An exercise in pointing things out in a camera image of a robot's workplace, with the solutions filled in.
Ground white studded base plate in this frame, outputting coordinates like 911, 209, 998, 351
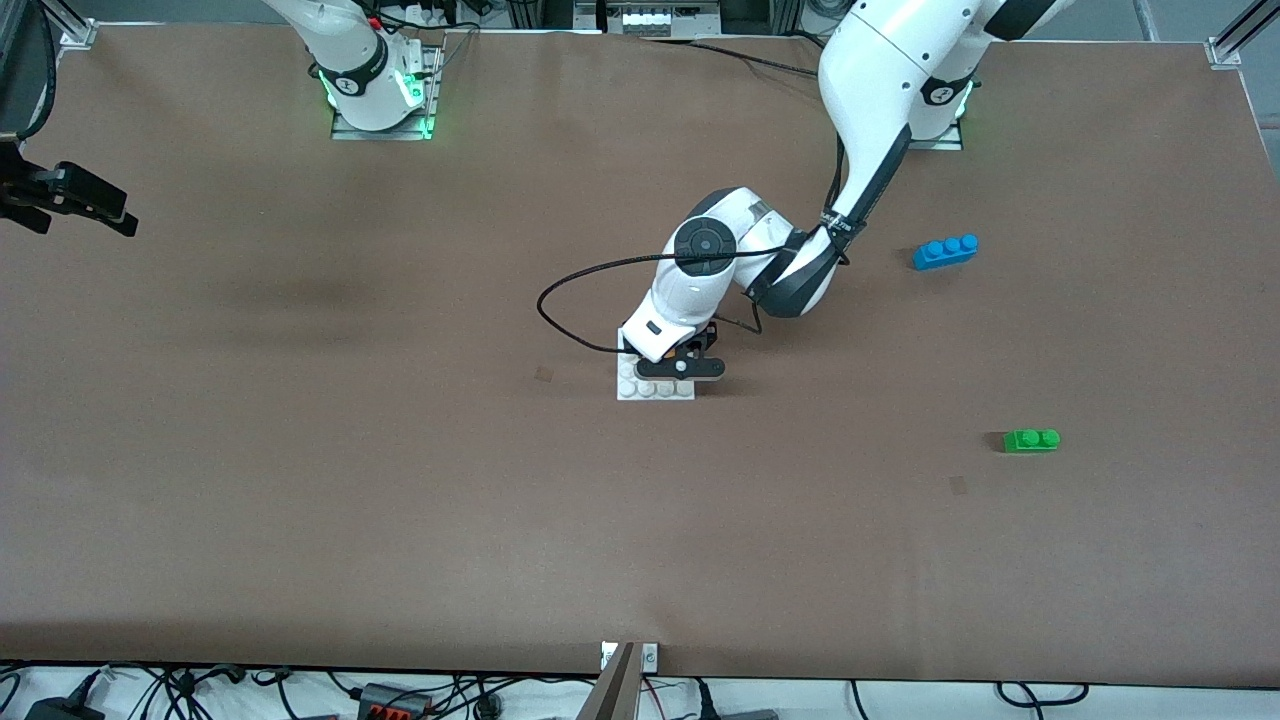
616, 335, 697, 402

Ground blue three-stud toy block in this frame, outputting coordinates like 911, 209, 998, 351
912, 235, 980, 272

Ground grey power strip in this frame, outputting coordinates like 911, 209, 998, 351
605, 0, 723, 39

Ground black box orange terminals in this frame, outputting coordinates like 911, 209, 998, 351
355, 683, 433, 720

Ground black power adapter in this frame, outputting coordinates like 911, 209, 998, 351
25, 697, 106, 720

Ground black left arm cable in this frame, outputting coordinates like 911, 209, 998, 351
536, 130, 871, 356

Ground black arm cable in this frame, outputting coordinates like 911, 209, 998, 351
28, 0, 63, 143
536, 130, 871, 356

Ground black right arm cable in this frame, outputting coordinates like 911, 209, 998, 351
28, 0, 63, 143

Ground aluminium frame profile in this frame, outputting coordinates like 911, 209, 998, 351
28, 0, 99, 49
1205, 0, 1280, 69

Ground long black table cable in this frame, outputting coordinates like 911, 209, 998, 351
640, 35, 836, 79

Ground black looped floor cable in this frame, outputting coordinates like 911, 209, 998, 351
995, 682, 1091, 713

